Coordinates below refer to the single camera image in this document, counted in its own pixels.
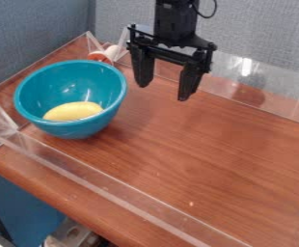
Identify yellow lemon-shaped object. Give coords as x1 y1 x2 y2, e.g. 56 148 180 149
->
43 101 103 122

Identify grey metal bracket under table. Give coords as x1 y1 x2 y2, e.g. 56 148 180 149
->
41 218 100 247

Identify clear acrylic barrier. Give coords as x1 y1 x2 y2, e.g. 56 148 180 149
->
0 26 299 247

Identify blue bowl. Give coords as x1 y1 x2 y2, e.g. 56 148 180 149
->
13 60 128 139

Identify black cable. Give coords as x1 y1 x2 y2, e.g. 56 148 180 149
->
189 0 217 19

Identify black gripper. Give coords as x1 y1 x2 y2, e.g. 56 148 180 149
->
128 0 217 101

